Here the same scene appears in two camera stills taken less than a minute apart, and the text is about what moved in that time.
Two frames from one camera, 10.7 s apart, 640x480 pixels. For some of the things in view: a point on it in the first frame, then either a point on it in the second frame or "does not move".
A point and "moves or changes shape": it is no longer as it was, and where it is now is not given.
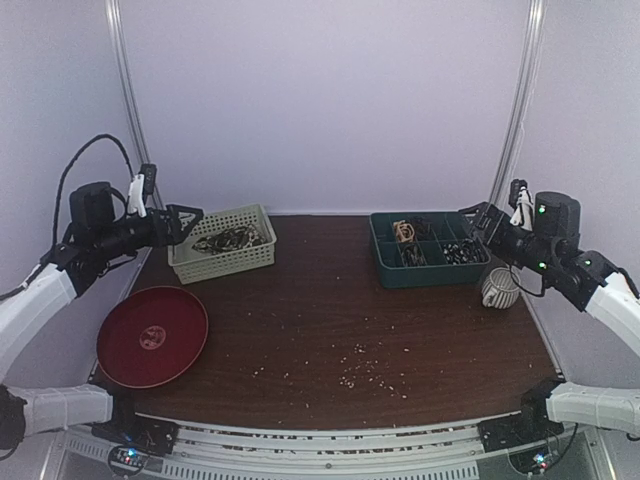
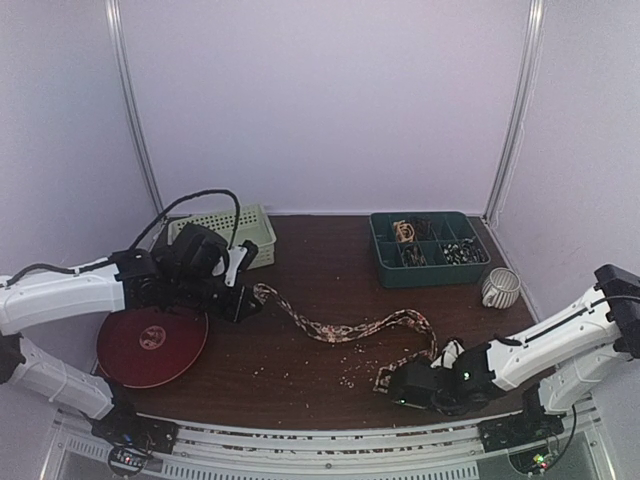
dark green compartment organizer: x=428 y=248 does not move
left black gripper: x=160 y=238 to x=235 y=312
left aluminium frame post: x=129 y=93 does not move
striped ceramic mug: x=501 y=288 does not move
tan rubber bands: x=405 y=231 does not move
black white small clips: x=467 y=251 does not move
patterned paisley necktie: x=238 y=238 moves or changes shape
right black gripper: x=489 y=226 to x=401 y=382
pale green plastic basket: x=226 y=242 does not move
